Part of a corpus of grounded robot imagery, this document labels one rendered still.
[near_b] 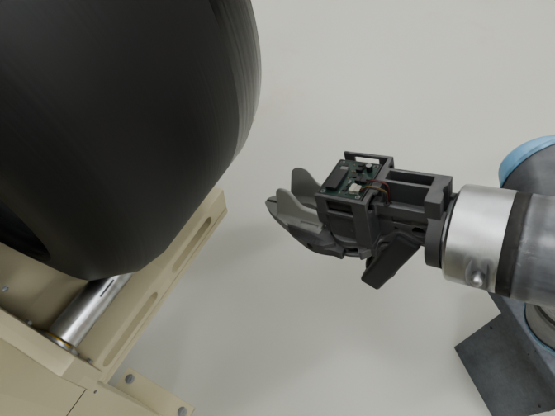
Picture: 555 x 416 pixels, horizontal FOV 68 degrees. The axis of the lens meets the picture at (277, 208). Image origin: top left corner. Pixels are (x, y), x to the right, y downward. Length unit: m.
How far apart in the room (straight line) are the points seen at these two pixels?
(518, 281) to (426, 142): 1.75
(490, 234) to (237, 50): 0.27
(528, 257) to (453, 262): 0.05
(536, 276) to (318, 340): 1.22
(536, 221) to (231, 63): 0.29
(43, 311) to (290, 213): 0.49
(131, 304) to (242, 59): 0.42
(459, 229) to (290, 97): 1.88
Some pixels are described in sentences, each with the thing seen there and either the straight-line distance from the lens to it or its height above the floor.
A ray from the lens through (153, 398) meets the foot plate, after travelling 1.53.
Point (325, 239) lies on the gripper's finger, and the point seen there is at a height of 1.10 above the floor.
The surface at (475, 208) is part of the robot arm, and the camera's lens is 0.37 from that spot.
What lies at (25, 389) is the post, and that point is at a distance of 0.78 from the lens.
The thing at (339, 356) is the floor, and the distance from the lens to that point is 1.53.
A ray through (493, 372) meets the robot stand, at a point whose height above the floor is 0.16.
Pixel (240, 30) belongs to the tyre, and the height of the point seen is 1.24.
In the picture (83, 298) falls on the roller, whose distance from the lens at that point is 0.65.
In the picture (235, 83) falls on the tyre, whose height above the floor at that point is 1.20.
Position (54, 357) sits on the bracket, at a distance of 0.60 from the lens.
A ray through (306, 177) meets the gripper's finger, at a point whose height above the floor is 1.10.
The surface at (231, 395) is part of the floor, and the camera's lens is 1.50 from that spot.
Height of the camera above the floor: 1.47
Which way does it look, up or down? 57 degrees down
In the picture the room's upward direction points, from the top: straight up
